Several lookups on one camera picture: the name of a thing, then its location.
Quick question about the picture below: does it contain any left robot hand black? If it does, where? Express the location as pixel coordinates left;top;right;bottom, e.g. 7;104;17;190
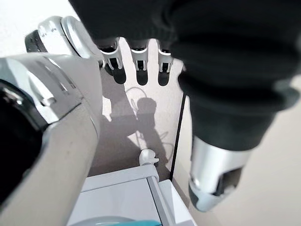
68;0;301;212

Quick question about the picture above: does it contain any white blue medical cart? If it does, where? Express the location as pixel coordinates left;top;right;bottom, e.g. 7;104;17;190
68;164;198;226

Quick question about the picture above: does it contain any left robot leg silver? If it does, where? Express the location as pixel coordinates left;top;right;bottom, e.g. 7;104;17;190
0;15;104;226

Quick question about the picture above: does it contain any white floor cable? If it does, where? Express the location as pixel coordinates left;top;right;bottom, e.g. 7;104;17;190
127;86;175;163

